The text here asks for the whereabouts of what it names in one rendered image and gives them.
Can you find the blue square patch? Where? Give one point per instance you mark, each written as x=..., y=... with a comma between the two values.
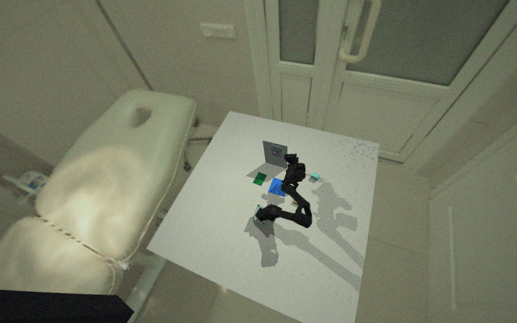
x=275, y=187

